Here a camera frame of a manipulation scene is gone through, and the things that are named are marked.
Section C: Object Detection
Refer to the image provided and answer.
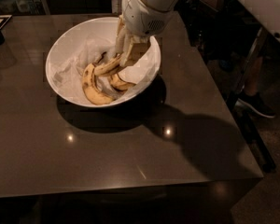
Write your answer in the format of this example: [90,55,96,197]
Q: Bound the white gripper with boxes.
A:
[115,0,174,67]

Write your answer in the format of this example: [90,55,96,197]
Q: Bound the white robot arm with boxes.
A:
[116,0,280,67]

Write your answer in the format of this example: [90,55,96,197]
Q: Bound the right small yellow banana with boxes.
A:
[108,74,135,91]

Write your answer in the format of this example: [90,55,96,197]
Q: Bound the white bowl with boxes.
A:
[46,17,161,107]

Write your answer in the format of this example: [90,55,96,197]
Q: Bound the white paper liner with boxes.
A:
[46,36,161,107]

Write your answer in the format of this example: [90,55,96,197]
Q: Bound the dark bag on chair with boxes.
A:
[197,0,225,18]

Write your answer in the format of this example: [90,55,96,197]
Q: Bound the dark sneaker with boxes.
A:
[238,91,275,119]

